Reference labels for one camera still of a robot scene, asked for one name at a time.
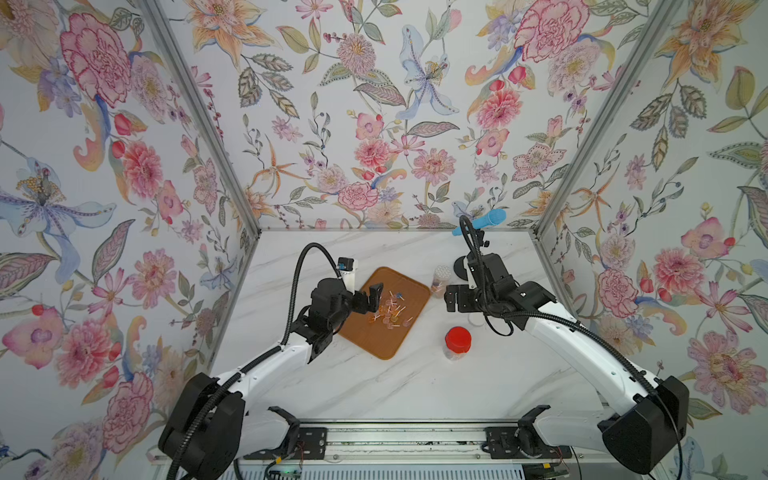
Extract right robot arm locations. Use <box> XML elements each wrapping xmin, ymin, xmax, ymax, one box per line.
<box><xmin>444</xmin><ymin>254</ymin><xmax>690</xmax><ymax>475</ymax></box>

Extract blue microphone on stand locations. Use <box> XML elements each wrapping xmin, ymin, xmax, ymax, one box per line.
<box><xmin>459</xmin><ymin>209</ymin><xmax>507</xmax><ymax>230</ymax></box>

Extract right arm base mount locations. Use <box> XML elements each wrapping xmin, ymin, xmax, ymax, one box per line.
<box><xmin>481</xmin><ymin>405</ymin><xmax>572</xmax><ymax>460</ymax></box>

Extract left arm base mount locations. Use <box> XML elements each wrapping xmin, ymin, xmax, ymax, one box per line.
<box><xmin>237</xmin><ymin>406</ymin><xmax>328</xmax><ymax>460</ymax></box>

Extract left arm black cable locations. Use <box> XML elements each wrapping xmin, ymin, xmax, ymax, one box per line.
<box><xmin>164</xmin><ymin>242</ymin><xmax>343</xmax><ymax>480</ymax></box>

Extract pile of lollipop candies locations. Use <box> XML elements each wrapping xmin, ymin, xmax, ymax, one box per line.
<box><xmin>368</xmin><ymin>292</ymin><xmax>416</xmax><ymax>330</ymax></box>

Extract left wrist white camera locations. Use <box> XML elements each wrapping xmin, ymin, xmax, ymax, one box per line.
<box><xmin>337</xmin><ymin>257</ymin><xmax>357</xmax><ymax>293</ymax></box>

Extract brown wooden tray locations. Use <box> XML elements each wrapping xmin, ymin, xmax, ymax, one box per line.
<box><xmin>340</xmin><ymin>267</ymin><xmax>431</xmax><ymax>360</ymax></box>

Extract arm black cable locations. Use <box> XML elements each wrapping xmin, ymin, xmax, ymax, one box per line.
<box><xmin>458</xmin><ymin>214</ymin><xmax>685</xmax><ymax>480</ymax></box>
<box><xmin>164</xmin><ymin>242</ymin><xmax>343</xmax><ymax>480</ymax></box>

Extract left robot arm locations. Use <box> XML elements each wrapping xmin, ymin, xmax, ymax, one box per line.
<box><xmin>158</xmin><ymin>278</ymin><xmax>384</xmax><ymax>479</ymax></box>

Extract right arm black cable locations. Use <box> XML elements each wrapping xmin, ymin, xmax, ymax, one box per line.
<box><xmin>458</xmin><ymin>214</ymin><xmax>685</xmax><ymax>480</ymax></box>

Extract clear patterned lid jar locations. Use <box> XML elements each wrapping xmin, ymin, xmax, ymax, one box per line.
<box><xmin>430</xmin><ymin>265</ymin><xmax>454</xmax><ymax>298</ymax></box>

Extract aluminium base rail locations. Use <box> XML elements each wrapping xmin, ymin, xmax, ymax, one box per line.
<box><xmin>177</xmin><ymin>421</ymin><xmax>636</xmax><ymax>479</ymax></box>

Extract red lid jar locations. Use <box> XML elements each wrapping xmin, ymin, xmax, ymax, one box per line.
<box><xmin>443</xmin><ymin>326</ymin><xmax>472</xmax><ymax>361</ymax></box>

